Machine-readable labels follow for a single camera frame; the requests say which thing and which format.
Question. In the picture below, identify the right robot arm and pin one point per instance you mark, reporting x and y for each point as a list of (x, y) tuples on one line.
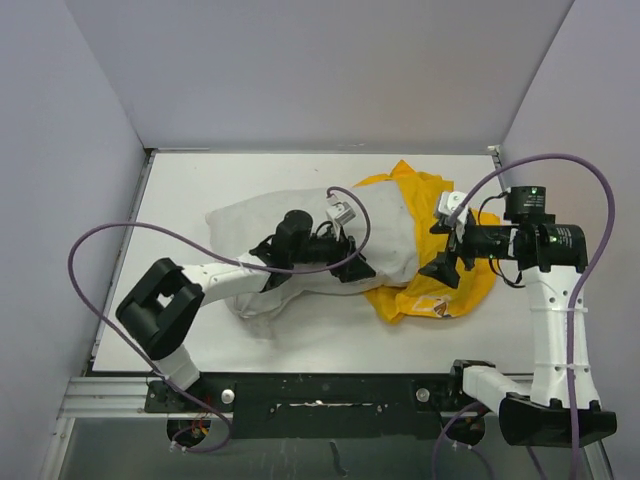
[(561, 407)]

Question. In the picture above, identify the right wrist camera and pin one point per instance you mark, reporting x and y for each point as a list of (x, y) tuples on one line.
[(451, 213)]

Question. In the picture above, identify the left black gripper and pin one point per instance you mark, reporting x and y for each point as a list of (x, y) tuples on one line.
[(354, 268)]

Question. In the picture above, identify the aluminium frame rail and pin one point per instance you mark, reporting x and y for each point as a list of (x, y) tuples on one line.
[(422, 328)]

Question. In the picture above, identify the white pillow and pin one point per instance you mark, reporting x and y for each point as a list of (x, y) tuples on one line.
[(385, 225)]

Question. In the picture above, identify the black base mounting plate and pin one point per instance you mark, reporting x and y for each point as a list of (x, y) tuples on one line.
[(317, 406)]

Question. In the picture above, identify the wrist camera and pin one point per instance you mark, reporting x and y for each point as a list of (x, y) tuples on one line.
[(451, 213), (340, 212)]

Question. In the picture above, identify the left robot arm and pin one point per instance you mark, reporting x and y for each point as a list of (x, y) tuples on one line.
[(160, 309)]

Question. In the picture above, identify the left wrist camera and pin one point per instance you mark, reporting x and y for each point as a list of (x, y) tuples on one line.
[(340, 212)]

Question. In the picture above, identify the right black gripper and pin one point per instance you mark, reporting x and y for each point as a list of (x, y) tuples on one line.
[(442, 266)]

